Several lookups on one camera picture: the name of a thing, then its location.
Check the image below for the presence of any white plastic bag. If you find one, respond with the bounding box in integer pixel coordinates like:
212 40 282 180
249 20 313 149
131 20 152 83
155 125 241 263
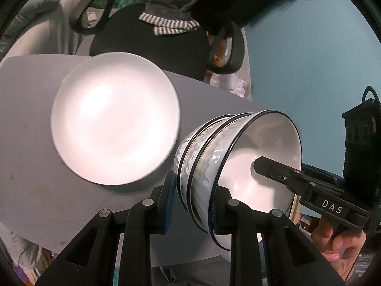
208 71 252 99

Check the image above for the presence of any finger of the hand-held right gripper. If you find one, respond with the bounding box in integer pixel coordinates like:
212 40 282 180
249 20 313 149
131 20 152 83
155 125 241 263
301 163 345 184
253 156 308 196

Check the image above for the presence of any wooden board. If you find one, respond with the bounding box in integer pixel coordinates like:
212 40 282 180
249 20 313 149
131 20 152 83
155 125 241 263
290 195 301 225

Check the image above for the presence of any black office chair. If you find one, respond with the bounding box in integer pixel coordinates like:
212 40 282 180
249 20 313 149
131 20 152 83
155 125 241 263
70 0 246 82

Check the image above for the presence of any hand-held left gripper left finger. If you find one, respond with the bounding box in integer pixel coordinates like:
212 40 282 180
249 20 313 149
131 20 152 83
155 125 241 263
36 170 177 286

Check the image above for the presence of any person's right hand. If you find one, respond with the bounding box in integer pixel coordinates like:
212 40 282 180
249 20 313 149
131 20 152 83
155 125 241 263
311 216 367 266

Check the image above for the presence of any white round plate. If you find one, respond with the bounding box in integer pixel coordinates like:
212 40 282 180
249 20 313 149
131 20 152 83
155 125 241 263
51 52 181 186
56 54 96 88

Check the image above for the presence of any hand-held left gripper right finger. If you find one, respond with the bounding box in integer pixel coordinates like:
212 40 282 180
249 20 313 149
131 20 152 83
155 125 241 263
210 186 347 286

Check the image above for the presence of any orange brown object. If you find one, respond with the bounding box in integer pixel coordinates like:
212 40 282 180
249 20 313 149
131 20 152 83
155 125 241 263
213 36 233 66

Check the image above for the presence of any grey duvet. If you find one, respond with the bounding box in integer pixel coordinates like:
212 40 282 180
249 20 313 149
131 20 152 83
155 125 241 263
0 0 62 55

